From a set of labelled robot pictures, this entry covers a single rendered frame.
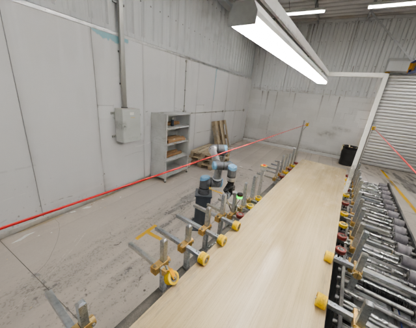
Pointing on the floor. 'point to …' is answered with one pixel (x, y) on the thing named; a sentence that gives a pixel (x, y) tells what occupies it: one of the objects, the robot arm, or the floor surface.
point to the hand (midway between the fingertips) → (227, 198)
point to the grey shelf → (159, 133)
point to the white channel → (282, 17)
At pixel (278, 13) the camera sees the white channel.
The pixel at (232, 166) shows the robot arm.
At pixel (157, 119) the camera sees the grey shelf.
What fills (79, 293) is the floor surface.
